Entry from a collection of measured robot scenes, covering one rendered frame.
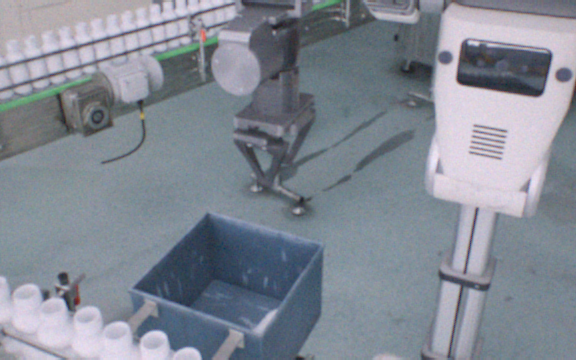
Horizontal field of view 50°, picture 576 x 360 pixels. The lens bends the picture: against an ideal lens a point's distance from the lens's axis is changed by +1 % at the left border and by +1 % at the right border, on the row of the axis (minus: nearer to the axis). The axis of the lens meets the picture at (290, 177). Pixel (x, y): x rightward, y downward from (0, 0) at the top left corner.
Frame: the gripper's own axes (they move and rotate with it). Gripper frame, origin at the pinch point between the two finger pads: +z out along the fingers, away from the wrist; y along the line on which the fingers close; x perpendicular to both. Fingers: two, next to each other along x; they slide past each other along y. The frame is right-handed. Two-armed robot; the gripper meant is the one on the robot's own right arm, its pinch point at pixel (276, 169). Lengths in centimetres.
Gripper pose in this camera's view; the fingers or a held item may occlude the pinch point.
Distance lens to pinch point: 80.1
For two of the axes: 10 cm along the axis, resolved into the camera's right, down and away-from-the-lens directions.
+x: 9.1, 2.1, -3.5
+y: -4.1, 4.7, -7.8
